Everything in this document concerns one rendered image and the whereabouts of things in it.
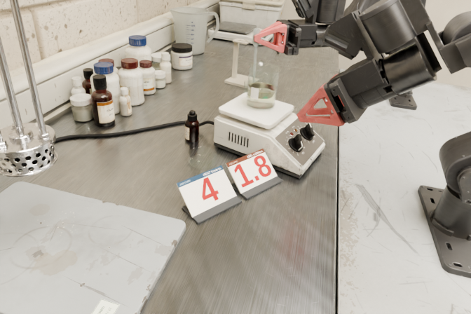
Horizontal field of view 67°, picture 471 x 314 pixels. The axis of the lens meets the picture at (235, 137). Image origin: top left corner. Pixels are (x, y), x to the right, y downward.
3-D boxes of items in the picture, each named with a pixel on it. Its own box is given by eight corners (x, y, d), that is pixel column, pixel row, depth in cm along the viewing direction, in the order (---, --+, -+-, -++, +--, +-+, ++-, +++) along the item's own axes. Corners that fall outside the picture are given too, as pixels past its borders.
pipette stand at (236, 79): (258, 81, 111) (263, 40, 104) (248, 88, 104) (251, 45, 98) (236, 76, 114) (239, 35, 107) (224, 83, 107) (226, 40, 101)
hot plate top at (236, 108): (295, 110, 74) (296, 106, 74) (268, 131, 65) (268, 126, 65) (246, 94, 79) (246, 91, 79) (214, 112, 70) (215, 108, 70)
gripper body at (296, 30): (294, 28, 82) (322, 27, 84) (277, 19, 91) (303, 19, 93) (291, 55, 86) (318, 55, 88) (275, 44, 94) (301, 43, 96)
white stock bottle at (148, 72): (141, 87, 99) (139, 57, 95) (158, 89, 99) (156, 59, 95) (135, 94, 95) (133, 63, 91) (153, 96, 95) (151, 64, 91)
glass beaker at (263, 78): (278, 113, 71) (284, 73, 67) (247, 113, 70) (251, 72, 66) (270, 99, 77) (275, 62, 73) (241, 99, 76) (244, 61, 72)
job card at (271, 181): (282, 181, 65) (286, 162, 63) (247, 200, 60) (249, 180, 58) (259, 166, 69) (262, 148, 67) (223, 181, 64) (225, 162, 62)
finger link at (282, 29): (258, 26, 82) (295, 25, 85) (248, 19, 88) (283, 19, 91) (256, 55, 86) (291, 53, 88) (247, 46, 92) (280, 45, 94)
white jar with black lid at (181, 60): (167, 66, 117) (166, 45, 113) (182, 62, 121) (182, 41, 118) (181, 71, 113) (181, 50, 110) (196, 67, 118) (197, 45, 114)
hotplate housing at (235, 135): (324, 152, 75) (331, 118, 71) (300, 181, 65) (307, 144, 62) (235, 122, 85) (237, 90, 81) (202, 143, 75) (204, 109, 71)
